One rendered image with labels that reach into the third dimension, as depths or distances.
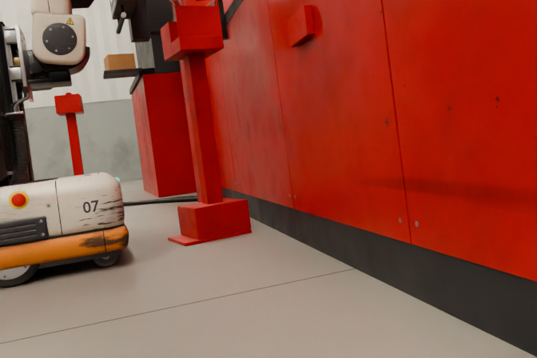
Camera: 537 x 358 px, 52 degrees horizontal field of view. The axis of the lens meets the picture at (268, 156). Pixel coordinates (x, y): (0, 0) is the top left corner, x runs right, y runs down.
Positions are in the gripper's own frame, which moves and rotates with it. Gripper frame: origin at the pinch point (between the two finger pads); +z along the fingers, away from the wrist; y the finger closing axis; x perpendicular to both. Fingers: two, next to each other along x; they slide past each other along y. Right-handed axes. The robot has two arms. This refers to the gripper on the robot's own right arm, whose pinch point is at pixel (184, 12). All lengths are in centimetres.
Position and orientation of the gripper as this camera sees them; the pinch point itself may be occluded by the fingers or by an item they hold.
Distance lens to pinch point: 201.7
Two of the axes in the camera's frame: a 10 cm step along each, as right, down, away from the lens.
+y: 8.2, -3.6, 4.4
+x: -4.6, 0.4, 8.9
